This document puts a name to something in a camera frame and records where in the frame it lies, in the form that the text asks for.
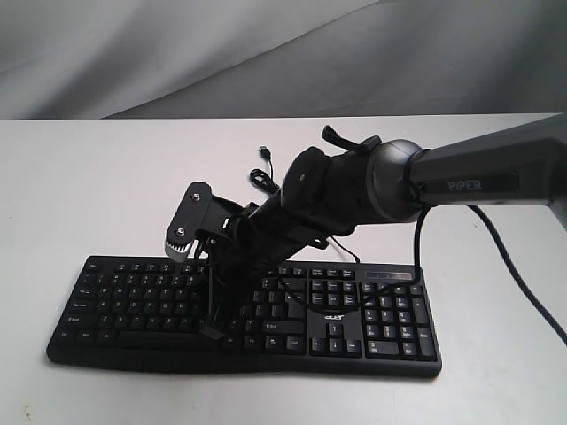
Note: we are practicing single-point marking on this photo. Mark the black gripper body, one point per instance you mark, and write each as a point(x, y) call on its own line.
point(245, 244)

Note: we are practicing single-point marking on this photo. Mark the grey backdrop curtain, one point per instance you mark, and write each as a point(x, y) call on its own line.
point(63, 60)

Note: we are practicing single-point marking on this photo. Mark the black acer keyboard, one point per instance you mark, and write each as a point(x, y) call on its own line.
point(145, 314)

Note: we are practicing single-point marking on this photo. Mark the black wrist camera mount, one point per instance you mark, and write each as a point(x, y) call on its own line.
point(199, 215)

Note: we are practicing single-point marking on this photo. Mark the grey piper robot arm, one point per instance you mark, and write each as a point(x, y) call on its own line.
point(372, 182)

